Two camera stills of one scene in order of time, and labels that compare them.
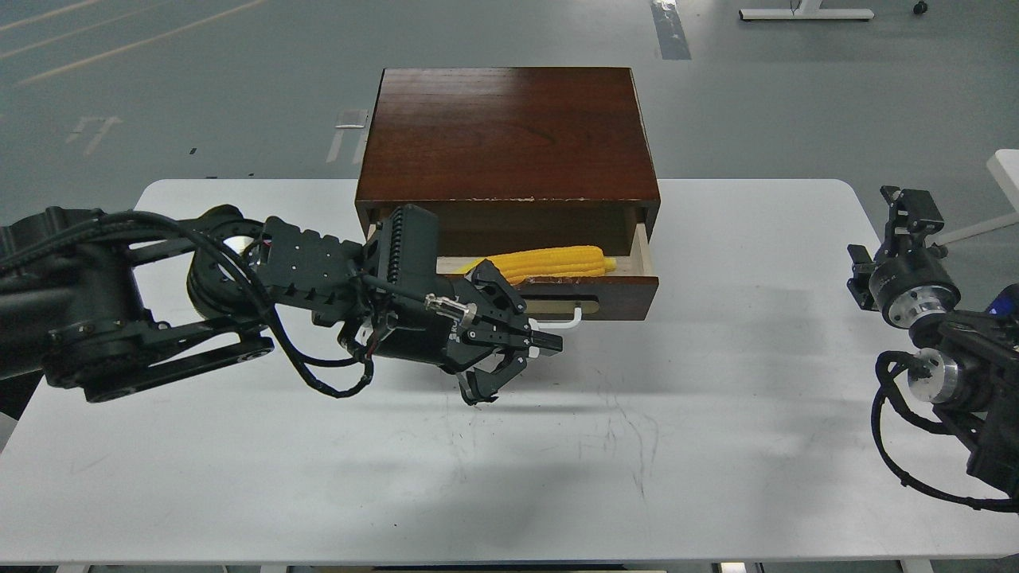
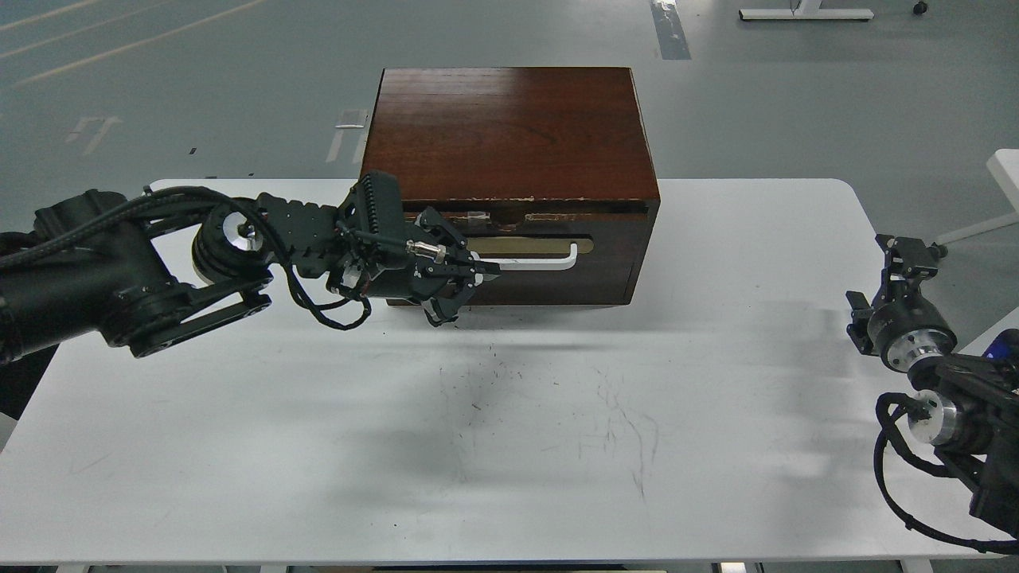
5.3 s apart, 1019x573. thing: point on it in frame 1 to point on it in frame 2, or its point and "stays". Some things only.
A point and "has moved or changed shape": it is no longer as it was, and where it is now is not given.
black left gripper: (424, 318) to (406, 262)
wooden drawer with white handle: (564, 271) has moved or changed shape
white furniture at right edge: (1004, 165) stays
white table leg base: (806, 9) stays
